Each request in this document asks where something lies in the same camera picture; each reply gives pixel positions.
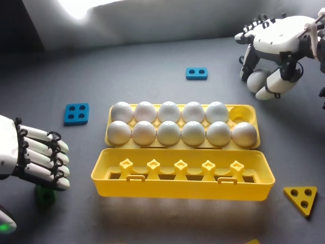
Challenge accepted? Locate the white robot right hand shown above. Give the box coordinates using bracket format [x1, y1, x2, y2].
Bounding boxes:
[234, 14, 318, 101]

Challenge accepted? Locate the white backdrop sheet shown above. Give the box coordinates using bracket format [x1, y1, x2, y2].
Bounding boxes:
[21, 0, 325, 53]

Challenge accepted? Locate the yellow three-hole triangle block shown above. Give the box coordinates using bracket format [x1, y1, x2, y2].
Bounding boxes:
[283, 186, 318, 220]

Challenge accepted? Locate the yellow plastic egg carton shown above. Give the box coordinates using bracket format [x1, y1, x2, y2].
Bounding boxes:
[90, 103, 276, 202]

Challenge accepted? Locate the green one-hole block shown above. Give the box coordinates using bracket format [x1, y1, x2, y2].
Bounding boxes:
[35, 185, 56, 207]

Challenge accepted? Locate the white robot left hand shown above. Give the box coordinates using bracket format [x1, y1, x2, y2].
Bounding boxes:
[0, 114, 71, 236]

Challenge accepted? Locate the grey table cloth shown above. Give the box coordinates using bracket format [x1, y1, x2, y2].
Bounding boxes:
[0, 35, 325, 244]

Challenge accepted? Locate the blue two-hole rectangular block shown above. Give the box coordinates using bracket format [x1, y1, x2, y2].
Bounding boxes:
[185, 67, 209, 81]

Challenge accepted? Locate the blue four-hole square block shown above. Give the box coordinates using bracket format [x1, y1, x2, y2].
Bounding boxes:
[63, 102, 90, 127]

